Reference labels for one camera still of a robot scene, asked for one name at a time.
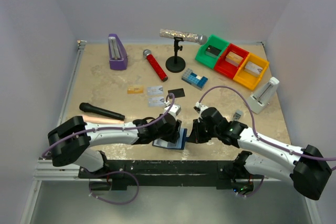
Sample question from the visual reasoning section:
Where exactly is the navy blue card holder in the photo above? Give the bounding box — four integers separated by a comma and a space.
152, 128, 187, 150

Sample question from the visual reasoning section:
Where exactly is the black VIP card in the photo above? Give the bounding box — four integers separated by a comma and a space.
168, 88, 185, 98

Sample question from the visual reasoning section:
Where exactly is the gold VIP card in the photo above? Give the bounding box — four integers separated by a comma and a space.
127, 85, 144, 94

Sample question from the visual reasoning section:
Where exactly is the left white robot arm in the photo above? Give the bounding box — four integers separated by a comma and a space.
43, 113, 182, 173

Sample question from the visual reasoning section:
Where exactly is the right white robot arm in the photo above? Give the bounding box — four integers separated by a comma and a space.
188, 103, 332, 200

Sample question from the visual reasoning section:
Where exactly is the white card in yellow bin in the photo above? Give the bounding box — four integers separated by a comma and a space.
244, 61, 263, 77

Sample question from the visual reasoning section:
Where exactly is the gold card in red bin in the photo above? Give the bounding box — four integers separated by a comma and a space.
225, 52, 243, 67

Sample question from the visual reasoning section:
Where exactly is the dark card in green bin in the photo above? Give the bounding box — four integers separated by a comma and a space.
205, 46, 221, 58

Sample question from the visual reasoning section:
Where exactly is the blue toy brick block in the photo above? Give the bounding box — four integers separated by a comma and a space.
181, 68, 208, 90

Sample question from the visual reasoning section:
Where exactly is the white metronome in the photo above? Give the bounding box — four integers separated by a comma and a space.
247, 77, 280, 114

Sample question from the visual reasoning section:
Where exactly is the yellow plastic bin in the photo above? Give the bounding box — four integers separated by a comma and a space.
233, 53, 269, 90

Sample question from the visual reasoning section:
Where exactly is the black microphone stand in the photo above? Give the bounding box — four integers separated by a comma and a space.
165, 37, 185, 73

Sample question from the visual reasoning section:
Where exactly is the red plastic bin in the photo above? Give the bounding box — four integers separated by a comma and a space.
214, 44, 249, 79

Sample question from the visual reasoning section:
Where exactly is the red glitter microphone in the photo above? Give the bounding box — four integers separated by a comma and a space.
143, 49, 168, 82

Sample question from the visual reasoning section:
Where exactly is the pink microphone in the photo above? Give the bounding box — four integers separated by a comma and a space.
81, 114, 124, 124

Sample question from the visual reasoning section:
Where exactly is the green plastic bin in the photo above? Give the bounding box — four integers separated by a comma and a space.
195, 35, 230, 69

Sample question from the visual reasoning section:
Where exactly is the purple metronome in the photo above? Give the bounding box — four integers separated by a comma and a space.
108, 34, 128, 71

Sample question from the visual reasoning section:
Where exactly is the black microphone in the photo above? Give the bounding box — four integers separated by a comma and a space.
79, 103, 125, 121

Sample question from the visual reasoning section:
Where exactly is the silver glitter microphone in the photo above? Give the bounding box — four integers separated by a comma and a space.
159, 29, 208, 45

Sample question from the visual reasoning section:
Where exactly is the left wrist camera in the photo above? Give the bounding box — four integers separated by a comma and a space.
164, 103, 182, 118

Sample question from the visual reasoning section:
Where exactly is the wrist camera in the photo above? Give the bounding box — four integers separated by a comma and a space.
194, 102, 208, 114
164, 103, 182, 118

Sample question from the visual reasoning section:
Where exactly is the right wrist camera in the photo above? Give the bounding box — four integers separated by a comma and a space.
194, 102, 208, 114

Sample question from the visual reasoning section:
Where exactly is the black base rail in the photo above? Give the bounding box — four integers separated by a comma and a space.
79, 160, 262, 190

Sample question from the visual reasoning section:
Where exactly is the aluminium frame rail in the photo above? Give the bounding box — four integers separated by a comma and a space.
20, 40, 87, 223

